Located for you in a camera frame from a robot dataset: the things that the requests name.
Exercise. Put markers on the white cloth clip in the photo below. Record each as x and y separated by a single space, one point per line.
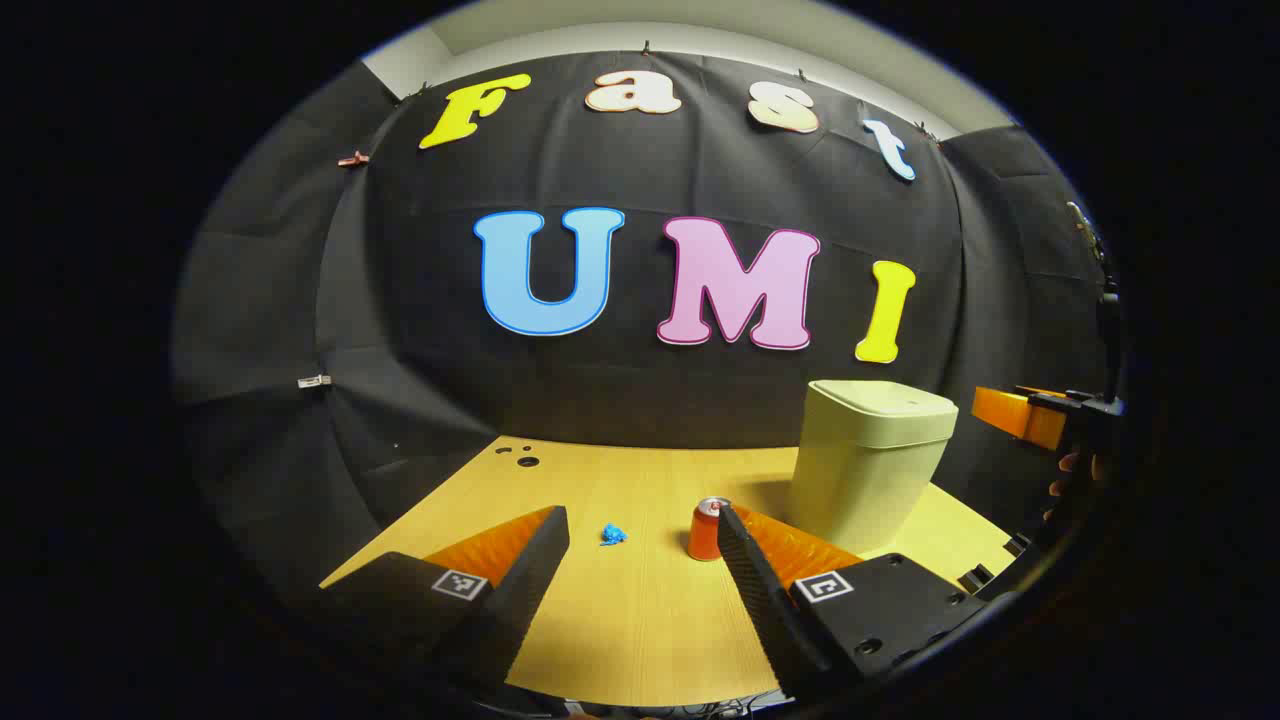
314 381

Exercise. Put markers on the wooden desktop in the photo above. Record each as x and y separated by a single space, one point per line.
640 600

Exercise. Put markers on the green desktop garbage bin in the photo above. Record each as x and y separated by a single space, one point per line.
865 470

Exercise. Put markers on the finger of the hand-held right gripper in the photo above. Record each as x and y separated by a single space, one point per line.
1010 412

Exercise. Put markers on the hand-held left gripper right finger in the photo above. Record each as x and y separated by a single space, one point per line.
750 580

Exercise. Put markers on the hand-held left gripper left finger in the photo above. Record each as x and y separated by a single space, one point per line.
535 570

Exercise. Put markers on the orange pop can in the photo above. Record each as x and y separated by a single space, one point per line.
703 535

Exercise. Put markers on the red cloth clip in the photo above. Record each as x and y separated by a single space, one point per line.
352 159

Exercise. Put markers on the blue paper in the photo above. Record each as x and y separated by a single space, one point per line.
613 535

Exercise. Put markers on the black table edge bracket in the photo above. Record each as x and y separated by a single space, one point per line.
1017 545
977 578

